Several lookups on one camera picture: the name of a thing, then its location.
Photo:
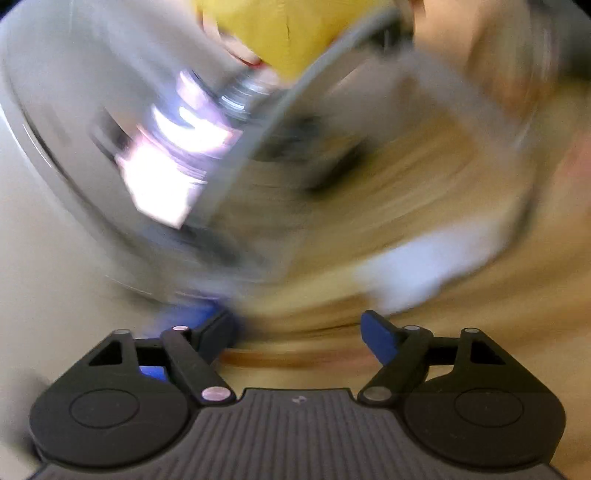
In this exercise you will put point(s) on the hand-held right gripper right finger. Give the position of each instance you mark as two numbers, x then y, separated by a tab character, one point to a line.
381	337

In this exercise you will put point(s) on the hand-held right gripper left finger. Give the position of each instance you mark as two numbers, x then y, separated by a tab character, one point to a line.
203	323

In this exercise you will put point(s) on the white tissue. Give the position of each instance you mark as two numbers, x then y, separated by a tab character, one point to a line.
415	272

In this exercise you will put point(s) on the shiny metal object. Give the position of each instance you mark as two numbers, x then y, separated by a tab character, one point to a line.
180	152

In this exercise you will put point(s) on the yellow object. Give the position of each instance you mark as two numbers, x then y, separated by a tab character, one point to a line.
286	32

